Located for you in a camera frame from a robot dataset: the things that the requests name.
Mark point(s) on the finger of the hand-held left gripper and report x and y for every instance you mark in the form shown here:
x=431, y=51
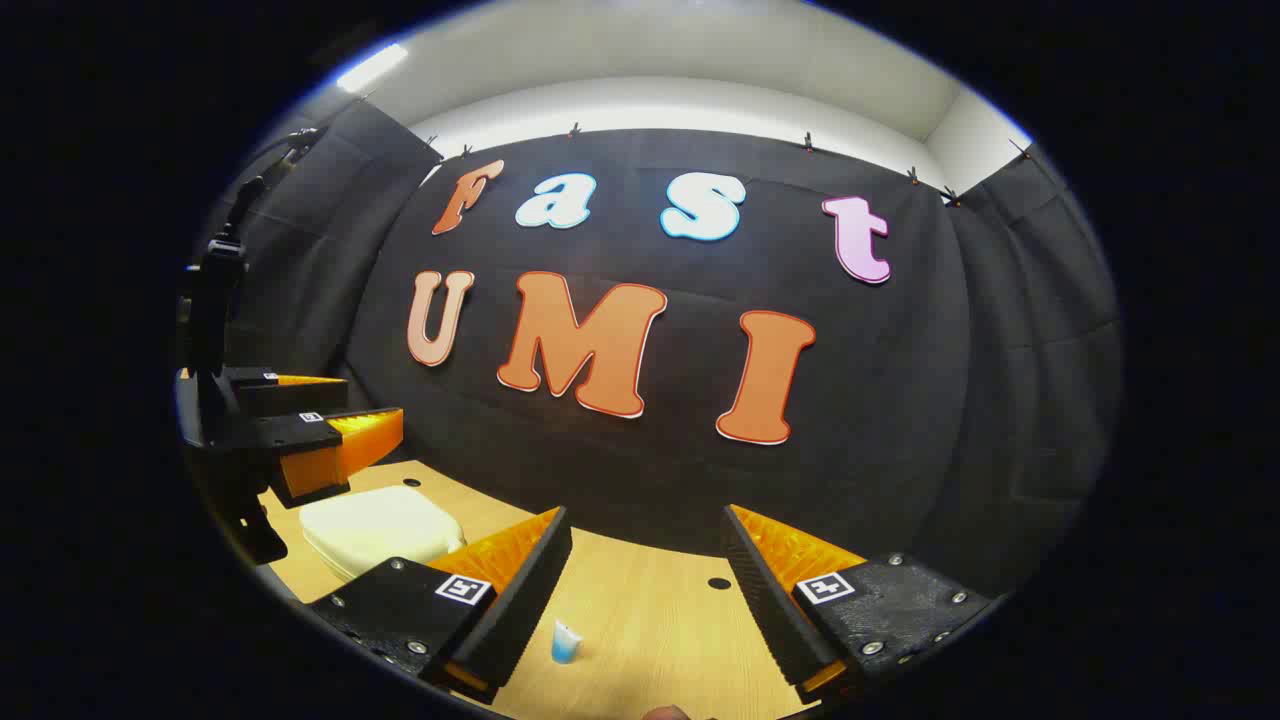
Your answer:
x=270, y=392
x=330, y=455

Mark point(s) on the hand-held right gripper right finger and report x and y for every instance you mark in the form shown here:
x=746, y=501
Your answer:
x=770, y=600

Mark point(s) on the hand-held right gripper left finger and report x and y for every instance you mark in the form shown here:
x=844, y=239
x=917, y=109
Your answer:
x=520, y=600

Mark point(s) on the white and blue tube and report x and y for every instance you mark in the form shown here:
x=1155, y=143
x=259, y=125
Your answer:
x=565, y=642

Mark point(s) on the pale yellow suitcase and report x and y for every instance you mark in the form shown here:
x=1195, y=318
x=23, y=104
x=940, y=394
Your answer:
x=380, y=525

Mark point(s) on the ceiling light strip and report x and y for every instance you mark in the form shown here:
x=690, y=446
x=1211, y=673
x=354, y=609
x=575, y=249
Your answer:
x=372, y=67

